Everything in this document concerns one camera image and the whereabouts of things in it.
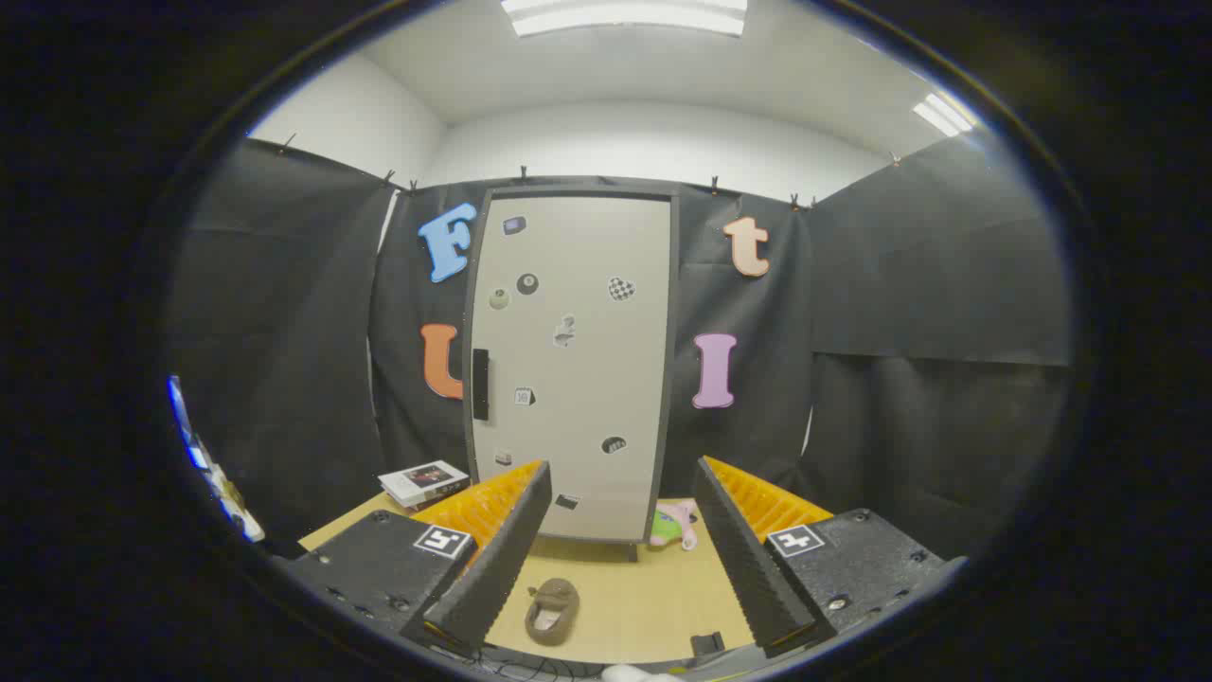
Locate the black backdrop cloth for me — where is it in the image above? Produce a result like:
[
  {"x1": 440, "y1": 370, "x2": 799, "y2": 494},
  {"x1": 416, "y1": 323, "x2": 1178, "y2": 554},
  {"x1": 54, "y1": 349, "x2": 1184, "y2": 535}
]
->
[{"x1": 169, "y1": 135, "x2": 1073, "y2": 560}]

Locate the brown suede shoe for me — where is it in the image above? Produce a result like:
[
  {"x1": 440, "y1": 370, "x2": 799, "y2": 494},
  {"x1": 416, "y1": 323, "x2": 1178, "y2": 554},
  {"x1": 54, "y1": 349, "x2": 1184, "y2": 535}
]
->
[{"x1": 525, "y1": 578, "x2": 580, "y2": 648}]

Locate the long ceiling light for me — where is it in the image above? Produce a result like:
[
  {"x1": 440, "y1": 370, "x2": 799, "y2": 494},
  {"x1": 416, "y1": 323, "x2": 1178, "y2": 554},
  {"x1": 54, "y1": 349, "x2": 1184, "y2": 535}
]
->
[{"x1": 500, "y1": 0, "x2": 749, "y2": 39}]

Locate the pink and green plush toy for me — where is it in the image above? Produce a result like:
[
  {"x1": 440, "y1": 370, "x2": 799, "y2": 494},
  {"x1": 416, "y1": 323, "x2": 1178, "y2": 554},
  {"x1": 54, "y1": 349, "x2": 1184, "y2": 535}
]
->
[{"x1": 649, "y1": 500, "x2": 702, "y2": 552}]

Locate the white book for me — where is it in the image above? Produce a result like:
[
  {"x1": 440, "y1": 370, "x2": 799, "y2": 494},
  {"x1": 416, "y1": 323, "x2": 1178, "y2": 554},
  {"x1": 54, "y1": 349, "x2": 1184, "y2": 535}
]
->
[{"x1": 379, "y1": 460, "x2": 472, "y2": 511}]

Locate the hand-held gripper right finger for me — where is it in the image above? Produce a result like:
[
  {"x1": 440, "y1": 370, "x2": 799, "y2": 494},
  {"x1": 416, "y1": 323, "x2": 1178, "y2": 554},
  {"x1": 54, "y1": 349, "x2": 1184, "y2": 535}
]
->
[{"x1": 691, "y1": 456, "x2": 967, "y2": 659}]

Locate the beige shoe cabinet door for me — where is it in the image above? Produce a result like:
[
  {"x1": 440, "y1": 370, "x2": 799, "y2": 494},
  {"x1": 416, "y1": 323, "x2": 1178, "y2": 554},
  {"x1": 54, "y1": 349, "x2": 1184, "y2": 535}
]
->
[{"x1": 471, "y1": 196, "x2": 673, "y2": 543}]

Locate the blue white printed panel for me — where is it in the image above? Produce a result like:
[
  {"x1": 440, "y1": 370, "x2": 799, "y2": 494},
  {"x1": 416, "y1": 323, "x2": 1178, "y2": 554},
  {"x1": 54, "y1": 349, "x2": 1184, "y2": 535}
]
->
[{"x1": 168, "y1": 375, "x2": 267, "y2": 544}]

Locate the grey shoe cabinet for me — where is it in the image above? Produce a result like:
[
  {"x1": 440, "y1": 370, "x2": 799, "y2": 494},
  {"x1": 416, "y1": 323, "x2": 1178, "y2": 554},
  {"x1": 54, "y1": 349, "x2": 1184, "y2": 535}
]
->
[{"x1": 461, "y1": 187, "x2": 681, "y2": 562}]

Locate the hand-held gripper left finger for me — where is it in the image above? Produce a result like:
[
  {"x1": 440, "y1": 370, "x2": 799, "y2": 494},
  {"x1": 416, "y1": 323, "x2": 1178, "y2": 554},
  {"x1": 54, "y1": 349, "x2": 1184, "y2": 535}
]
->
[{"x1": 284, "y1": 460, "x2": 553, "y2": 659}]

